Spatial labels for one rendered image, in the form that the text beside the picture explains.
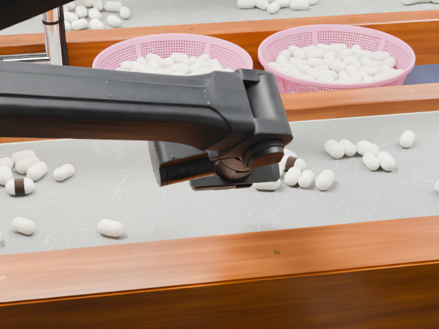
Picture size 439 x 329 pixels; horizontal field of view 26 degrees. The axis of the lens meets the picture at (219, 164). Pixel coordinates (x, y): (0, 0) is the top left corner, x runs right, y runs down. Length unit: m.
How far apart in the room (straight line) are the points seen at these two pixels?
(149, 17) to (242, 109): 1.03
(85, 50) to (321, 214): 0.65
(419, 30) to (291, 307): 0.85
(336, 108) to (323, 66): 0.20
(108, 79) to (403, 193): 0.61
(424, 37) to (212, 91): 1.03
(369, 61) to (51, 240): 0.72
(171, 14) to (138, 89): 1.10
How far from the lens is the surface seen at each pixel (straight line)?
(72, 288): 1.07
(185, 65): 1.64
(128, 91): 0.78
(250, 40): 1.75
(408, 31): 1.83
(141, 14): 1.89
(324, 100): 1.48
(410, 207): 1.27
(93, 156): 1.37
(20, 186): 1.28
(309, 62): 1.68
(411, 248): 1.14
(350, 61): 1.69
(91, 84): 0.77
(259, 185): 1.27
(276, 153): 0.90
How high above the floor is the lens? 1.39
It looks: 29 degrees down
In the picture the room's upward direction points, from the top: straight up
